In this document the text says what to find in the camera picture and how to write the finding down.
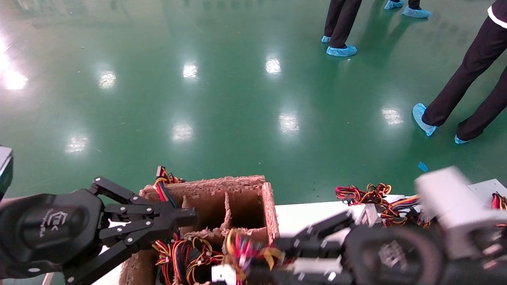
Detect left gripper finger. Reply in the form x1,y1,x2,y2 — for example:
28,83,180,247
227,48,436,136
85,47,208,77
91,177,197,223

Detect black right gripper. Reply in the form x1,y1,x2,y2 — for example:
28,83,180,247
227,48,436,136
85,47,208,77
246,210,446,285

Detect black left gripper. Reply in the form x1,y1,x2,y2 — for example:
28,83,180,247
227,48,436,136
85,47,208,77
0,189,197,285

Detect coloured wire bundle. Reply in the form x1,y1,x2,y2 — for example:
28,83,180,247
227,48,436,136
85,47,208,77
211,230,286,285

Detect brown cardboard divider box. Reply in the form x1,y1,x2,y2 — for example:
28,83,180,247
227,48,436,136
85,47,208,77
119,176,280,285

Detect person in black trousers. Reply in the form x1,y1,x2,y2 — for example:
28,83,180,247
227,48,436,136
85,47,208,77
321,0,363,57
384,0,431,19

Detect person in white-trimmed black tunic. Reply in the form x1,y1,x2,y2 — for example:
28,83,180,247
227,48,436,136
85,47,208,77
412,0,507,144

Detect red blue cable bundle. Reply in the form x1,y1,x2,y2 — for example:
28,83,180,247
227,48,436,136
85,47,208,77
154,166,186,208

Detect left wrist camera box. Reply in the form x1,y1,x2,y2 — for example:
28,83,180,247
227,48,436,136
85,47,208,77
0,146,14,200

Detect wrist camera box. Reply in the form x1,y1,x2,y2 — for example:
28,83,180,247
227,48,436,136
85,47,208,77
0,146,14,200
414,166,497,230

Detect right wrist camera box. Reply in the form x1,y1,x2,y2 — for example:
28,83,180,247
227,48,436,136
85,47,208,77
414,166,497,230

